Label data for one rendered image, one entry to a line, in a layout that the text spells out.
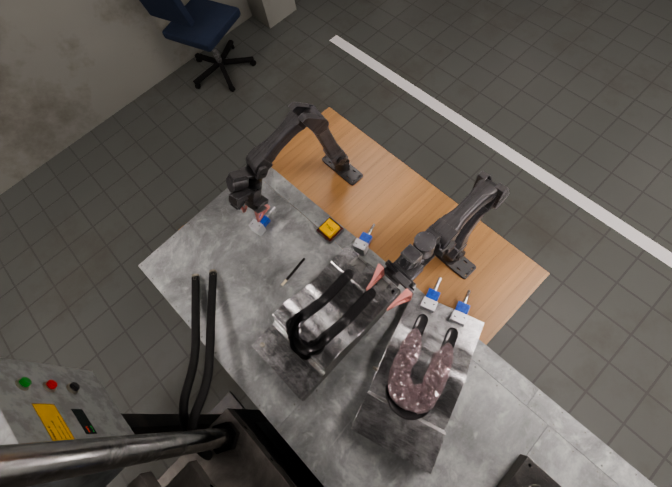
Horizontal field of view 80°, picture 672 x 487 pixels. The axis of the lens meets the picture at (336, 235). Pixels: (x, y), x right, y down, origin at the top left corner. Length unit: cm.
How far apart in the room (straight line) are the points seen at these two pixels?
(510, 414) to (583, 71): 260
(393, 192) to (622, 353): 151
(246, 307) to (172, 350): 106
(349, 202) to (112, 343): 174
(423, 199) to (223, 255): 86
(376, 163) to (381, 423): 103
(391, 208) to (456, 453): 90
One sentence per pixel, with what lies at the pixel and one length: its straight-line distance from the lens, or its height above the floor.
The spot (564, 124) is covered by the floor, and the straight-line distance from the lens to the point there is 314.
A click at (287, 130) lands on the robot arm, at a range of 139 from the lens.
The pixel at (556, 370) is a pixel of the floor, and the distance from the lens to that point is 244.
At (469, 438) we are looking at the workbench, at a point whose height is 80.
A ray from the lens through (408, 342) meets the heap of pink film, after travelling 138.
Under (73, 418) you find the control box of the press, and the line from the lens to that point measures 124.
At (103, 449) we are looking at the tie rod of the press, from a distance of 93.
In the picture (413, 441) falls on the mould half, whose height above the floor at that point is 91.
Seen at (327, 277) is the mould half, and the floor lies 88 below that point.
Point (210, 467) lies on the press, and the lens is 160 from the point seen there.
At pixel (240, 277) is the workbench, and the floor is 80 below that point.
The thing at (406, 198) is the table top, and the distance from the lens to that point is 168.
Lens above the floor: 226
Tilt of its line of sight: 65 degrees down
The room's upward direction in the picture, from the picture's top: 15 degrees counter-clockwise
